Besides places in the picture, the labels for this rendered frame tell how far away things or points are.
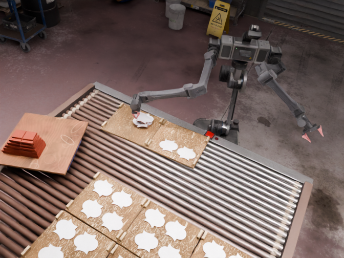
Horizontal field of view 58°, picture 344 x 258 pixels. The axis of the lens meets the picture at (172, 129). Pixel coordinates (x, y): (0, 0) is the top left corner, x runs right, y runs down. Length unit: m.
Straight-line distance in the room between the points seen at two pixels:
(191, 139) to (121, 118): 0.62
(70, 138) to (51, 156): 0.19
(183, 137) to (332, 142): 2.44
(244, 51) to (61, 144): 1.57
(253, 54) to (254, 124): 1.71
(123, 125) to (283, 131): 2.36
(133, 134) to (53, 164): 0.67
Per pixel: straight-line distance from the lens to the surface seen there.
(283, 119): 4.48
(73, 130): 2.45
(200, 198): 2.23
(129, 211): 2.12
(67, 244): 2.06
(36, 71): 4.95
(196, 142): 2.51
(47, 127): 2.52
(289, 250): 2.19
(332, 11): 6.63
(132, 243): 2.02
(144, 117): 2.56
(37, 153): 2.29
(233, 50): 2.65
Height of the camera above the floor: 2.78
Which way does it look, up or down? 45 degrees down
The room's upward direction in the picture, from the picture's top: 7 degrees clockwise
